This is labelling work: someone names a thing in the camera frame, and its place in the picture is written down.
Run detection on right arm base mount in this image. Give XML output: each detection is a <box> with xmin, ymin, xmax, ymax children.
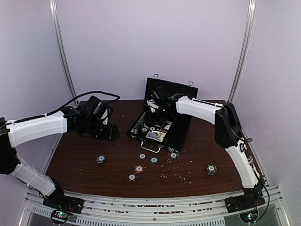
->
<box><xmin>225</xmin><ymin>184</ymin><xmax>266</xmax><ymax>225</ymax></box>

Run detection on green poker chip stack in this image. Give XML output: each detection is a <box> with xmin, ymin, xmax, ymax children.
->
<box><xmin>206</xmin><ymin>165</ymin><xmax>217</xmax><ymax>176</ymax></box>

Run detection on white card deck box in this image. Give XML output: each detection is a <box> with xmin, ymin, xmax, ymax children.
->
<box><xmin>155</xmin><ymin>121</ymin><xmax>172</xmax><ymax>130</ymax></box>

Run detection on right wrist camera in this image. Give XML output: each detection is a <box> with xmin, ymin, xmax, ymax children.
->
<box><xmin>150</xmin><ymin>87</ymin><xmax>168</xmax><ymax>104</ymax></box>

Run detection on right aluminium frame post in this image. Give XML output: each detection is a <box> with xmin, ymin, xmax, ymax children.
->
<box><xmin>228</xmin><ymin>0</ymin><xmax>258</xmax><ymax>103</ymax></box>

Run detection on red poker chip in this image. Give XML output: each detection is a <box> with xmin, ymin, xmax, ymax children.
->
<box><xmin>135</xmin><ymin>165</ymin><xmax>144</xmax><ymax>173</ymax></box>

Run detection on left aluminium frame post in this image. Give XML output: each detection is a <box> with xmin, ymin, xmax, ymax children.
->
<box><xmin>49</xmin><ymin>0</ymin><xmax>77</xmax><ymax>97</ymax></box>

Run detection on left row of poker chips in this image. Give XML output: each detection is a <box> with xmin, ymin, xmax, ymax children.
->
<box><xmin>130</xmin><ymin>118</ymin><xmax>145</xmax><ymax>134</ymax></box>

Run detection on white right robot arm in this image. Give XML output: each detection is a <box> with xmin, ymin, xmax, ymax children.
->
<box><xmin>146</xmin><ymin>93</ymin><xmax>263</xmax><ymax>208</ymax></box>

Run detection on blue green 50 chip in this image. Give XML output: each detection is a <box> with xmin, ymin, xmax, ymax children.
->
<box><xmin>150</xmin><ymin>156</ymin><xmax>159</xmax><ymax>164</ymax></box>

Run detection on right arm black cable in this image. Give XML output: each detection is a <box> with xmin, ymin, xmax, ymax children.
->
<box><xmin>229</xmin><ymin>122</ymin><xmax>271</xmax><ymax>223</ymax></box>

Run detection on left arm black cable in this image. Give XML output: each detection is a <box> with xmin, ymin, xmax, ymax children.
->
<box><xmin>44</xmin><ymin>91</ymin><xmax>121</xmax><ymax>117</ymax></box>

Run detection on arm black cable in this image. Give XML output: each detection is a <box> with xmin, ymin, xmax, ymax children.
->
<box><xmin>44</xmin><ymin>91</ymin><xmax>121</xmax><ymax>117</ymax></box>
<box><xmin>229</xmin><ymin>122</ymin><xmax>271</xmax><ymax>223</ymax></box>

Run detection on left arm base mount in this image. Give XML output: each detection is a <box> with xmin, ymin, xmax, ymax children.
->
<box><xmin>39</xmin><ymin>178</ymin><xmax>84</xmax><ymax>226</ymax></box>

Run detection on brown black 100 chip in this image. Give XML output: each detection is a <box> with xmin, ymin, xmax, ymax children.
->
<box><xmin>128</xmin><ymin>174</ymin><xmax>136</xmax><ymax>181</ymax></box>

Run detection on teal chip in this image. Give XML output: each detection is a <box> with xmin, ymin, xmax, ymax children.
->
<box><xmin>169</xmin><ymin>152</ymin><xmax>179</xmax><ymax>160</ymax></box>

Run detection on blue yellow card deck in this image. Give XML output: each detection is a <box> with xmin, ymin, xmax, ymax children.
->
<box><xmin>146</xmin><ymin>130</ymin><xmax>166</xmax><ymax>142</ymax></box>

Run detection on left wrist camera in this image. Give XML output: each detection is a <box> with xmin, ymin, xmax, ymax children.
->
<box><xmin>84</xmin><ymin>96</ymin><xmax>109</xmax><ymax>121</ymax></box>

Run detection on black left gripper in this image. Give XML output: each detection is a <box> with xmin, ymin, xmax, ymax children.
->
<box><xmin>84</xmin><ymin>118</ymin><xmax>119</xmax><ymax>141</ymax></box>

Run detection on blue white chip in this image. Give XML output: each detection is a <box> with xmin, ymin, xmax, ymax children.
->
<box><xmin>96</xmin><ymin>155</ymin><xmax>106</xmax><ymax>164</ymax></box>

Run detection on aluminium frame post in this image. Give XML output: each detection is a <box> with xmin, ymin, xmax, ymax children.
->
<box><xmin>49</xmin><ymin>0</ymin><xmax>77</xmax><ymax>97</ymax></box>
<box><xmin>228</xmin><ymin>0</ymin><xmax>258</xmax><ymax>103</ymax></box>

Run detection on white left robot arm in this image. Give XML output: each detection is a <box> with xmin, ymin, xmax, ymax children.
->
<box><xmin>0</xmin><ymin>107</ymin><xmax>120</xmax><ymax>209</ymax></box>

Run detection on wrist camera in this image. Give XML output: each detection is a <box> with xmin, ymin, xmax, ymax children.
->
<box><xmin>84</xmin><ymin>96</ymin><xmax>109</xmax><ymax>121</ymax></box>
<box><xmin>150</xmin><ymin>87</ymin><xmax>168</xmax><ymax>104</ymax></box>

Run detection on black poker set case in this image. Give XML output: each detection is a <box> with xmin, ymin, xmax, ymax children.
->
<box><xmin>127</xmin><ymin>74</ymin><xmax>198</xmax><ymax>153</ymax></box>

